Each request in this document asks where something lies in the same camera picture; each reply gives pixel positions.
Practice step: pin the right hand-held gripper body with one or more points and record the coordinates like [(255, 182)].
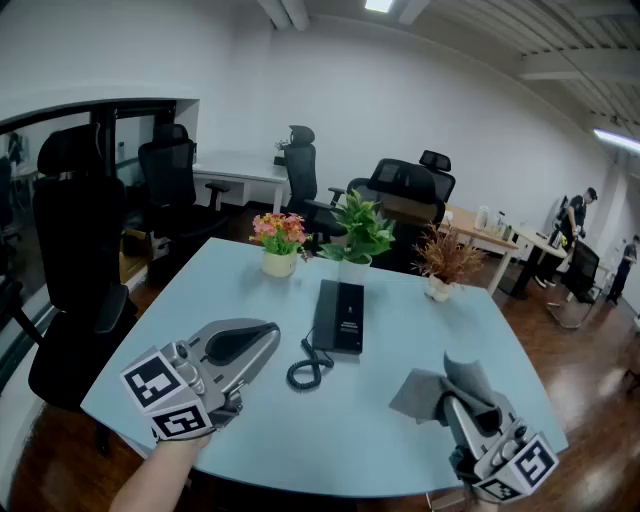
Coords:
[(520, 460)]

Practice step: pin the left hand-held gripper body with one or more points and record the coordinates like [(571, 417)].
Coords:
[(150, 382)]

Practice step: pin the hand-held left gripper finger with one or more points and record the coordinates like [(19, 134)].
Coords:
[(225, 330), (240, 370)]

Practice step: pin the grey cloth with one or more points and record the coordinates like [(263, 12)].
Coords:
[(425, 395)]

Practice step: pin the black desk telephone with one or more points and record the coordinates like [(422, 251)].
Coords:
[(350, 310)]

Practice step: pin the person's left forearm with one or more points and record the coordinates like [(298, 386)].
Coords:
[(155, 475)]

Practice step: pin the person's right forearm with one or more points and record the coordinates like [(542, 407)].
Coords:
[(477, 506)]

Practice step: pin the pink flowers in cream pot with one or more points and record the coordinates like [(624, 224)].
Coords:
[(280, 265)]

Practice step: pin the brown cardboard box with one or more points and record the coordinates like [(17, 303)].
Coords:
[(135, 255)]

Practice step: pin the white desk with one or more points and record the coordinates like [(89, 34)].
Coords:
[(240, 167)]

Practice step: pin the black cantilever visitor chair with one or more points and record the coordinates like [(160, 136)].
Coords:
[(582, 265)]

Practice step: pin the brown dried plant in pot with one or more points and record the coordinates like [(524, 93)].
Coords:
[(445, 255)]

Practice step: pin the green plant in white pot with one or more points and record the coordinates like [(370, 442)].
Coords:
[(362, 225)]

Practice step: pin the white round table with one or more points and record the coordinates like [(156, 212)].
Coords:
[(535, 237)]

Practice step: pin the green bottle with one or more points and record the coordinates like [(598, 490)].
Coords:
[(507, 233)]

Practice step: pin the small potted plant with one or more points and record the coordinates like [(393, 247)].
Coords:
[(281, 152)]

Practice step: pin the clear glass bottle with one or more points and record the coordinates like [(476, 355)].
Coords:
[(499, 224)]

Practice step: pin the wooden desk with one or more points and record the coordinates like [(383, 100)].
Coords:
[(465, 222)]

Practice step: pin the white jug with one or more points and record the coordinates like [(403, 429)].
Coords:
[(481, 218)]

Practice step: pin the dark glass partition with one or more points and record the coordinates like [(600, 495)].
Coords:
[(132, 145)]

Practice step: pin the black mesh office chair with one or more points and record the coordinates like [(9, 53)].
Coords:
[(410, 185)]

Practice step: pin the long ceiling light strip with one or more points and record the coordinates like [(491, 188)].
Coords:
[(617, 140)]

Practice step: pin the white ceiling pipe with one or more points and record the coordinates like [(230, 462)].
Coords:
[(274, 12), (297, 14)]

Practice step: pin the rectangular ceiling light panel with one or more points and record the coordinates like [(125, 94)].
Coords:
[(379, 5)]

